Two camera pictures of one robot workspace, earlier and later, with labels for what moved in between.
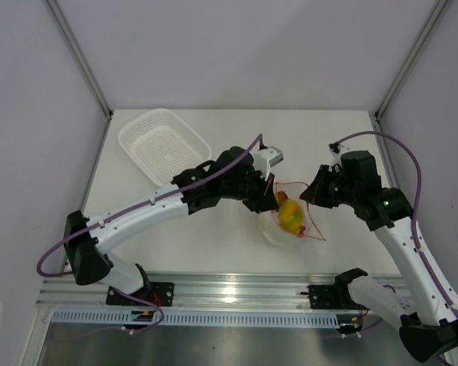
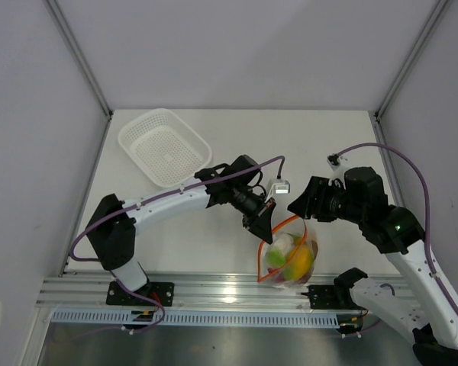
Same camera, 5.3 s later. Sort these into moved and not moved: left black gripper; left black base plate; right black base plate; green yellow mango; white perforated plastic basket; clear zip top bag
Moved: green yellow mango; clear zip top bag; left black gripper
Not moved: white perforated plastic basket; left black base plate; right black base plate
